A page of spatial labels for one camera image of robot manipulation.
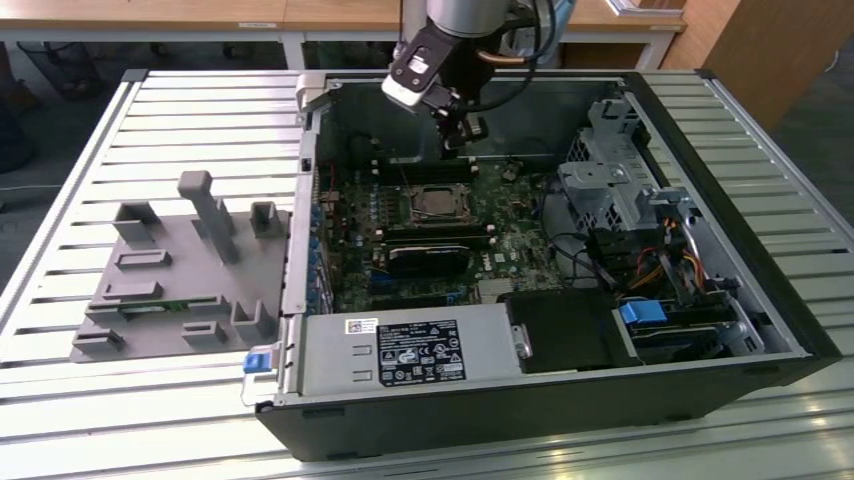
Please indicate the silver CPU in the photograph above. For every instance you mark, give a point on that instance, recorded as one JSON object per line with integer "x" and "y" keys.
{"x": 442, "y": 202}

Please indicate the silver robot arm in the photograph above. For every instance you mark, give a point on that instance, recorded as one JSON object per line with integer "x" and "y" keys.
{"x": 468, "y": 15}

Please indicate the black RAM slot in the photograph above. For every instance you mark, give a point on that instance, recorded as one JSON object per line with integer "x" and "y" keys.
{"x": 434, "y": 169}
{"x": 434, "y": 164}
{"x": 434, "y": 181}
{"x": 434, "y": 175}

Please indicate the CPU socket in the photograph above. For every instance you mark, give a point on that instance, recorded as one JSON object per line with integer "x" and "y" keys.
{"x": 441, "y": 188}

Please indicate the black plastic cover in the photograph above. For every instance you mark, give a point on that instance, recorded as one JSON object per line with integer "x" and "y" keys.
{"x": 568, "y": 330}

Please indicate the silver coin battery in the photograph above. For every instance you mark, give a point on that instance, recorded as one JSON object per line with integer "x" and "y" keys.
{"x": 510, "y": 175}

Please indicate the white book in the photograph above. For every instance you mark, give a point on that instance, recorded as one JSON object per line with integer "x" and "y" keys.
{"x": 624, "y": 5}

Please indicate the silver drive cage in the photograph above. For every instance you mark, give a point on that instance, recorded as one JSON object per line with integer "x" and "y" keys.
{"x": 594, "y": 190}

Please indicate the black graphics card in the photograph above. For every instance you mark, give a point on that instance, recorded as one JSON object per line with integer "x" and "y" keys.
{"x": 428, "y": 260}

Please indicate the green motherboard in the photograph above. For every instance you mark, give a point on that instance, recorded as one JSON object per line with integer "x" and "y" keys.
{"x": 528, "y": 260}

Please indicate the silver chipset heatsink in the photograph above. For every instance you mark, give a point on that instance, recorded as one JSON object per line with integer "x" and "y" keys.
{"x": 496, "y": 287}

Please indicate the wooden cabinet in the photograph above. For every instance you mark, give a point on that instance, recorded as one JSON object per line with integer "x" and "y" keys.
{"x": 768, "y": 50}

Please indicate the blue disk carrier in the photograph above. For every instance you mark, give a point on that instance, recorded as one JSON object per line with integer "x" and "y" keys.
{"x": 642, "y": 315}

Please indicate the silver power supply unit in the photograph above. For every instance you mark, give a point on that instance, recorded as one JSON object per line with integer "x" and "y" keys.
{"x": 334, "y": 350}

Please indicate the black hard disk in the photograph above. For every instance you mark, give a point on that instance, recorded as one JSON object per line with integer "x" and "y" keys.
{"x": 674, "y": 340}

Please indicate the grey parts rack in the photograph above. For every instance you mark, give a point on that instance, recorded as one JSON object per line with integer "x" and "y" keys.
{"x": 167, "y": 280}

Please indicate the green RAM stick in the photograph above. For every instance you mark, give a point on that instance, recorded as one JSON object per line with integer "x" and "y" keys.
{"x": 177, "y": 304}

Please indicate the blue case latch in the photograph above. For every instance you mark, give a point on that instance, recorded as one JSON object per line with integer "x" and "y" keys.
{"x": 259, "y": 362}

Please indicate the black PC case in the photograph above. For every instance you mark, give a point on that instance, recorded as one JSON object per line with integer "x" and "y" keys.
{"x": 468, "y": 430}

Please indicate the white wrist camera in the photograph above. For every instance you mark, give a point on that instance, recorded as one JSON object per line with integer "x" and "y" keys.
{"x": 410, "y": 97}

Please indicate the wooden desk white frame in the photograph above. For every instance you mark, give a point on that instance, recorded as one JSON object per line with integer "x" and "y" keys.
{"x": 347, "y": 15}
{"x": 134, "y": 12}

